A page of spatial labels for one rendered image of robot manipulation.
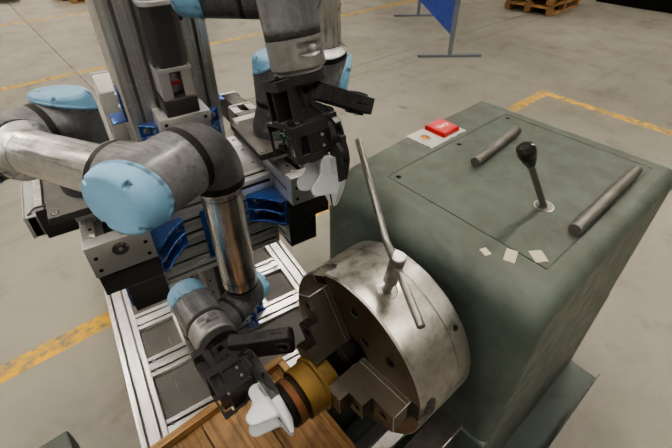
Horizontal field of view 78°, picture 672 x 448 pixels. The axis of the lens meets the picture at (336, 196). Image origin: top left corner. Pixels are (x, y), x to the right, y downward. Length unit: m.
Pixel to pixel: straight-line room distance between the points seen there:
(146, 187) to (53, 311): 2.04
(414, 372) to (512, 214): 0.34
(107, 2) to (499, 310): 1.06
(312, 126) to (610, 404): 1.93
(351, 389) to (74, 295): 2.10
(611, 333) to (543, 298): 1.81
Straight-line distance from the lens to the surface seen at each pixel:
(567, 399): 1.51
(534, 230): 0.81
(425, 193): 0.83
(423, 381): 0.68
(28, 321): 2.65
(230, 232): 0.82
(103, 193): 0.66
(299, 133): 0.56
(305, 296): 0.71
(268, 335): 0.77
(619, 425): 2.22
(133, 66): 1.22
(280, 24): 0.55
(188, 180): 0.66
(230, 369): 0.75
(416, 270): 0.70
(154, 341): 2.00
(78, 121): 1.05
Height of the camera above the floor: 1.74
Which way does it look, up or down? 37 degrees down
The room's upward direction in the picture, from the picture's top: straight up
